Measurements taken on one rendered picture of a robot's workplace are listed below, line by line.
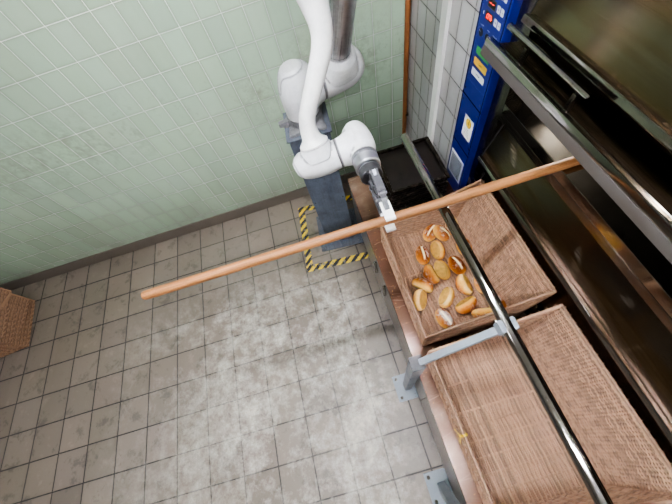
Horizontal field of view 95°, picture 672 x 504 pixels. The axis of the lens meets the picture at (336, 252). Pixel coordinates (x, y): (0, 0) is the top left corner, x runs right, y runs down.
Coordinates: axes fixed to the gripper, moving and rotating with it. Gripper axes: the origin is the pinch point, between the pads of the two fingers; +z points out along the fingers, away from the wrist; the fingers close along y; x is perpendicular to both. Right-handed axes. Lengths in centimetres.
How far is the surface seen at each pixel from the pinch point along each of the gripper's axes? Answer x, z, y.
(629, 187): -40, 24, -24
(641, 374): -53, 57, 24
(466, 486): -2, 78, 62
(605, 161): -39.8, 17.4, -24.1
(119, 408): 187, 6, 120
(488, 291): -17.5, 29.1, 2.5
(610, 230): -54, 22, 3
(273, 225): 66, -100, 120
